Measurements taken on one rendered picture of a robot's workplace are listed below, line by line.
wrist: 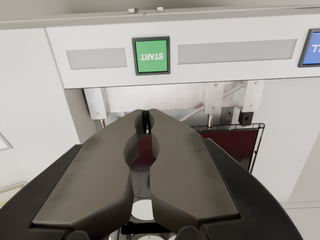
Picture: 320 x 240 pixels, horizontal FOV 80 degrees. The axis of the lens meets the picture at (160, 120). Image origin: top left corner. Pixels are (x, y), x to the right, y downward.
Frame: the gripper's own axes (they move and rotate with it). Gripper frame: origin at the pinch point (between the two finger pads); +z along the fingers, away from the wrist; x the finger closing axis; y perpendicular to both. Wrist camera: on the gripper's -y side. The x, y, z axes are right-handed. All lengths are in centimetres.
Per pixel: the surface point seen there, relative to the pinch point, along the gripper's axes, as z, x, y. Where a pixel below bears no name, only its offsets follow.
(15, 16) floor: 115, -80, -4
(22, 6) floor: 115, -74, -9
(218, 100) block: 24.8, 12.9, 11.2
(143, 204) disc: 26, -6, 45
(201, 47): 20.0, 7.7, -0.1
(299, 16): 19.6, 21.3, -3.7
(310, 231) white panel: 23, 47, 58
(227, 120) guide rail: 30.6, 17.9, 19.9
